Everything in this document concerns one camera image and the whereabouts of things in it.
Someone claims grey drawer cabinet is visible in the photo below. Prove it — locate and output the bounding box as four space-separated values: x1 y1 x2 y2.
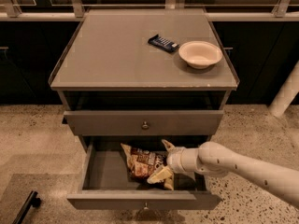
50 9 239 147

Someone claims white bowl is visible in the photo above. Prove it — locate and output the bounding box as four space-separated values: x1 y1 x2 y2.
178 41 222 69

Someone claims brass drawer knob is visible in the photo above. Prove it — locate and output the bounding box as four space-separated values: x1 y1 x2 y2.
141 121 150 130
143 202 150 211

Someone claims grey top drawer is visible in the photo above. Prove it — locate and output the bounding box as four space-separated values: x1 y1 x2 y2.
64 110 223 136

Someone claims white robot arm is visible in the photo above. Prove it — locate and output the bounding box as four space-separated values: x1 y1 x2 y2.
148 139 299 208

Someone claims brass top drawer knob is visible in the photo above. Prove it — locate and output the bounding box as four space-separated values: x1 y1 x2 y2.
141 121 150 130

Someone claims blue snack bar wrapper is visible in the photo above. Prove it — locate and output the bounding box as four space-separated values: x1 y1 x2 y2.
148 35 179 53

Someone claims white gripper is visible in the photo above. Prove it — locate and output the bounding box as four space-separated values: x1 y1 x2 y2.
147 139 200 184

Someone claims grey open middle drawer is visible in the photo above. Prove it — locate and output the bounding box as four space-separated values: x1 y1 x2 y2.
67 136 221 210

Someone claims black bar on floor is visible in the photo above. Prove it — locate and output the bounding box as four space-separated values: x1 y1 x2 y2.
12 190 41 224

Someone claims brown chip bag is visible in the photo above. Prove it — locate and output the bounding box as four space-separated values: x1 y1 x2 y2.
121 144 174 190

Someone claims brass middle drawer knob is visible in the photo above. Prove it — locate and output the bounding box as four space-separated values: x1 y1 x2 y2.
143 202 150 211

